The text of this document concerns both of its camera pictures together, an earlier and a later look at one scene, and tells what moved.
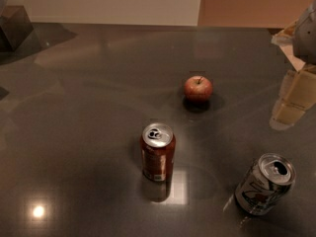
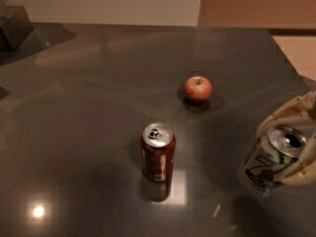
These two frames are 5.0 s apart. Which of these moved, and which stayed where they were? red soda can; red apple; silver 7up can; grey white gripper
Moved: grey white gripper; silver 7up can
Stayed: red soda can; red apple
